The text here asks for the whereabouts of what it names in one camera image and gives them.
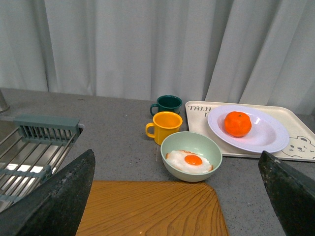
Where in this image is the wooden cutting board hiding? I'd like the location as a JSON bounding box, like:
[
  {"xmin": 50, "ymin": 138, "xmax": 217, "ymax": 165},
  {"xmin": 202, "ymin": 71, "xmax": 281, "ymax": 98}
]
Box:
[{"xmin": 76, "ymin": 180, "xmax": 229, "ymax": 236}]

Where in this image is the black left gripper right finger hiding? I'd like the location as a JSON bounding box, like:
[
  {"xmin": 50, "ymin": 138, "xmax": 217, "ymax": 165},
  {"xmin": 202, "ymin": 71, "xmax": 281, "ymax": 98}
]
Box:
[{"xmin": 258, "ymin": 151, "xmax": 315, "ymax": 236}]

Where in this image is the yellow mug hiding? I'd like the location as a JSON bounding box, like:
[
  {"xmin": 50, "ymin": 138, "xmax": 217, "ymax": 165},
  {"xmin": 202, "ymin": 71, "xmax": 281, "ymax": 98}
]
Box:
[{"xmin": 145, "ymin": 112, "xmax": 183, "ymax": 145}]

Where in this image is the orange mandarin fruit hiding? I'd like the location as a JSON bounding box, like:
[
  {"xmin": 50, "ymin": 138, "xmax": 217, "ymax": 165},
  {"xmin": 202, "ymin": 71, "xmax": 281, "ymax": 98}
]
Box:
[{"xmin": 224, "ymin": 111, "xmax": 252, "ymax": 138}]

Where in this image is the light green bowl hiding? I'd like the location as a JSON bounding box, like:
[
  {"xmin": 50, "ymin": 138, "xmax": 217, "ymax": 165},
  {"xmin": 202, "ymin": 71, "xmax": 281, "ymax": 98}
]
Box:
[{"xmin": 160, "ymin": 131, "xmax": 223, "ymax": 182}]

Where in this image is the fake fried egg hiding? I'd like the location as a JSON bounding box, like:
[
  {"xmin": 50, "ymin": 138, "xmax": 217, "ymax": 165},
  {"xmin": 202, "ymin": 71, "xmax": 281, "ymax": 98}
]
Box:
[{"xmin": 165, "ymin": 150, "xmax": 214, "ymax": 174}]

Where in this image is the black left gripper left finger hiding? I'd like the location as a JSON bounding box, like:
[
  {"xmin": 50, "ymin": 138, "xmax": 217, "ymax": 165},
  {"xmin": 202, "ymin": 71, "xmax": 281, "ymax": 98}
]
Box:
[{"xmin": 0, "ymin": 149, "xmax": 95, "ymax": 236}]

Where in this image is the green dish drying rack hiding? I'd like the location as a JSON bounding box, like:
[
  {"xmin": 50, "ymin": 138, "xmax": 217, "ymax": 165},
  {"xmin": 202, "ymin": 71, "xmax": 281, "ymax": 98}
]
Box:
[{"xmin": 0, "ymin": 115, "xmax": 84, "ymax": 210}]

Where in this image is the cream bear serving tray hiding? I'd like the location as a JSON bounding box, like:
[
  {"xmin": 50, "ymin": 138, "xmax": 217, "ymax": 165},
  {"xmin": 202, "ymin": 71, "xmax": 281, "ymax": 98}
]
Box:
[{"xmin": 185, "ymin": 101, "xmax": 315, "ymax": 162}]

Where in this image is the grey curtain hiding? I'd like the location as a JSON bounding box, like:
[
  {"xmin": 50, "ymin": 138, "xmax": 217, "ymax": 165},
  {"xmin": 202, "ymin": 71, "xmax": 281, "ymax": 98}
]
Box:
[{"xmin": 0, "ymin": 0, "xmax": 315, "ymax": 115}]

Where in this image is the white ribbed plate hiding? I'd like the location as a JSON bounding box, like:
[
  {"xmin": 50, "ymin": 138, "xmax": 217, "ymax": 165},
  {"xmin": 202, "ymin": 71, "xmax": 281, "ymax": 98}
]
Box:
[{"xmin": 208, "ymin": 105, "xmax": 289, "ymax": 153}]

